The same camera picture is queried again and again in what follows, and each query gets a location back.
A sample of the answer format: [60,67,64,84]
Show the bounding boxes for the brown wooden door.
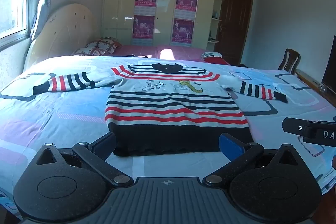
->
[219,0,255,65]

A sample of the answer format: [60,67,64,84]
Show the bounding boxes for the wooden chair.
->
[278,49,301,75]

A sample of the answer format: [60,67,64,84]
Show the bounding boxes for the light blue printed bedsheet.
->
[0,55,336,214]

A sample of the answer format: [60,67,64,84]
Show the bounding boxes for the beige rounded headboard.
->
[24,3,98,69]

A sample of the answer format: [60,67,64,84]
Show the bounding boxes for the folded red striped clothes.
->
[201,51,231,65]

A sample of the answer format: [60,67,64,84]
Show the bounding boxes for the striped knit sweater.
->
[33,63,288,157]

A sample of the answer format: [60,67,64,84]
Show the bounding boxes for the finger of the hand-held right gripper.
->
[282,117,308,135]

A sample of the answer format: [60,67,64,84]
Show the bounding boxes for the patterned red white pillow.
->
[85,38,122,54]
[71,47,105,56]

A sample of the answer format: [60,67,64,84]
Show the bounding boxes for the white corner shelf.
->
[207,0,226,43]

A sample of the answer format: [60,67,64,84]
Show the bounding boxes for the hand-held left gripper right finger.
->
[203,133,302,188]

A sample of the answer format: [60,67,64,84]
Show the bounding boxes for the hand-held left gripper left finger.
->
[35,132,134,188]

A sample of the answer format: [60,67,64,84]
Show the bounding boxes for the black television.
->
[322,35,336,94]

